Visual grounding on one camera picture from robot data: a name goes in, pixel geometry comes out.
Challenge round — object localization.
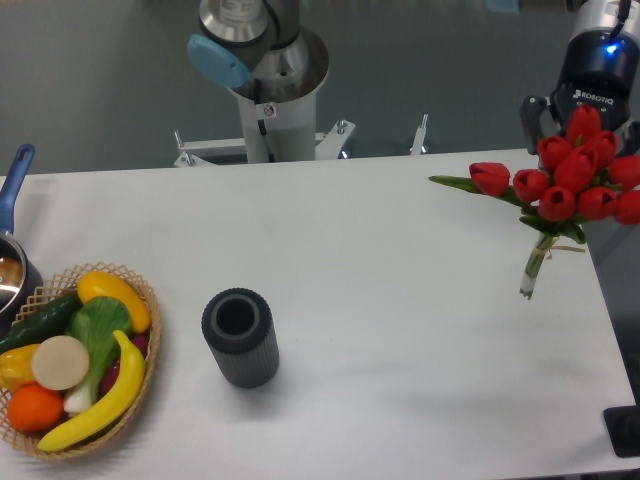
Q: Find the black device at table edge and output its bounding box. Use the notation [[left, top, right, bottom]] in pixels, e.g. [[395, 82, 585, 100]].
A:
[[603, 405, 639, 458]]

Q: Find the beige round disc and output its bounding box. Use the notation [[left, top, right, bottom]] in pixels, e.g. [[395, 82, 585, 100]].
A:
[[31, 335, 90, 391]]

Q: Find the yellow plastic banana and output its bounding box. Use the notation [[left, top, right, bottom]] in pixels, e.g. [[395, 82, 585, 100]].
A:
[[37, 330, 145, 453]]

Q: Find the woven wicker basket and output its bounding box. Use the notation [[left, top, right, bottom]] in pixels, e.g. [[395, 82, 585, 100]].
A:
[[1, 262, 161, 461]]

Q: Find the red tulip bouquet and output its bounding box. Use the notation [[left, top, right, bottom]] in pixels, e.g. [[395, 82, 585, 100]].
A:
[[429, 104, 639, 299]]

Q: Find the green bok choy toy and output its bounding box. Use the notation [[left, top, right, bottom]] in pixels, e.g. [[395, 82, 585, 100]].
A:
[[64, 296, 132, 416]]

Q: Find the dark green cucumber toy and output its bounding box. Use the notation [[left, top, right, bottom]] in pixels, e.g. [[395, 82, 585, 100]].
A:
[[1, 290, 82, 353]]

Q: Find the purple red vegetable toy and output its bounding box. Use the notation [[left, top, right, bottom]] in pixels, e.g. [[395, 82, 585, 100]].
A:
[[100, 332, 149, 397]]

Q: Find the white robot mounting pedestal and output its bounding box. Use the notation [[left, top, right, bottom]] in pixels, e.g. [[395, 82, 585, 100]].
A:
[[172, 84, 430, 169]]

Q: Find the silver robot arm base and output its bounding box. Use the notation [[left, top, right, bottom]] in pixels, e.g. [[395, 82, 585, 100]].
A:
[[187, 1, 329, 103]]

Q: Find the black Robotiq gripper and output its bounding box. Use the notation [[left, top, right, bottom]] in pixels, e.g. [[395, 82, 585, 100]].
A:
[[519, 30, 640, 157]]

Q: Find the dark grey ribbed vase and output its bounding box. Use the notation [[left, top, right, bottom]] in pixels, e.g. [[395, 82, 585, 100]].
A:
[[201, 287, 280, 389]]

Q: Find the yellow bell pepper toy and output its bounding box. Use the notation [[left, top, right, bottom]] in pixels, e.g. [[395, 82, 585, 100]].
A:
[[1, 344, 39, 391]]

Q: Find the blue handled steel saucepan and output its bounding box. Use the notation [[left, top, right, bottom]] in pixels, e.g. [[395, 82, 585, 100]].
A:
[[1, 144, 43, 337]]

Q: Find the orange plastic fruit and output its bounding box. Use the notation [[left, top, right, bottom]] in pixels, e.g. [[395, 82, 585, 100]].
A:
[[7, 383, 63, 432]]

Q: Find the yellow squash toy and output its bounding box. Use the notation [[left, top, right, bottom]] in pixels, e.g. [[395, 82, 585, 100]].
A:
[[77, 270, 151, 334]]

